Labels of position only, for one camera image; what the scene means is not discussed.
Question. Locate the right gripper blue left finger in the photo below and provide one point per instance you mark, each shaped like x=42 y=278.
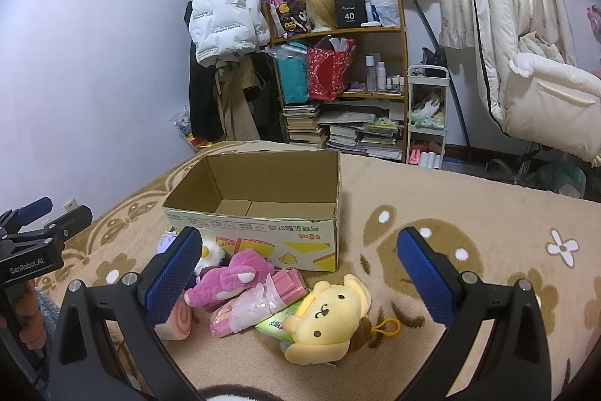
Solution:
x=165 y=277

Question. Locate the white rolling cart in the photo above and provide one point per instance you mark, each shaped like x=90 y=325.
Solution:
x=426 y=94

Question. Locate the teal bag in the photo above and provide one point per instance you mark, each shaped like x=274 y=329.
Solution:
x=291 y=61

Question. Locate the beige trench coat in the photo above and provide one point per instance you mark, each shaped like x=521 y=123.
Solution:
x=235 y=113

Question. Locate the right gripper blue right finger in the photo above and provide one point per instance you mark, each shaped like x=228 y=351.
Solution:
x=431 y=273

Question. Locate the white fluffy chick plush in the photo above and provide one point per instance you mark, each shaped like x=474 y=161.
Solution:
x=212 y=254

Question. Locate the red gift bag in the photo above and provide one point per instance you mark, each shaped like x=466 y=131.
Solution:
x=328 y=63

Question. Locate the black box marked 40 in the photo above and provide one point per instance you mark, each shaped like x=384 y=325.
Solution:
x=350 y=13

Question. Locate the pink bear plush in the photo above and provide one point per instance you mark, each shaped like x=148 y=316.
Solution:
x=245 y=270

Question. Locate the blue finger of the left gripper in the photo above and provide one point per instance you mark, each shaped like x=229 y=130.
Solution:
x=68 y=225
x=23 y=216

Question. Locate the stack of books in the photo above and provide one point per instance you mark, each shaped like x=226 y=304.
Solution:
x=371 y=127

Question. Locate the person's left hand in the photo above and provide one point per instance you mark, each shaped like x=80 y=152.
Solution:
x=33 y=333

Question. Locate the white puffer jacket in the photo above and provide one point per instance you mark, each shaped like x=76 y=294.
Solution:
x=226 y=30

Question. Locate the purple haired doll plush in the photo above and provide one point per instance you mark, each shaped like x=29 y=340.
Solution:
x=165 y=241

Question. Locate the open cardboard box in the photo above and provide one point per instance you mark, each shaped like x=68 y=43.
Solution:
x=281 y=204

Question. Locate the pink roll package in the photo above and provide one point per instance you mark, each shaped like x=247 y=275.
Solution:
x=277 y=292

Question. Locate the green tissue pack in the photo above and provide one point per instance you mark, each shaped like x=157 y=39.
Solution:
x=273 y=326

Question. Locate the blonde wig head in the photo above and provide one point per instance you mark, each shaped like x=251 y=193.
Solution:
x=322 y=14

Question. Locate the pink swiss roll plush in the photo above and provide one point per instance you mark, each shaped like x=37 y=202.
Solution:
x=179 y=322

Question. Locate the yellow dog plush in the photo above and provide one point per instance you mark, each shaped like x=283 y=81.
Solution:
x=332 y=322

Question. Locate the wooden bookshelf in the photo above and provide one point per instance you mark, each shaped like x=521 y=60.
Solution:
x=378 y=67

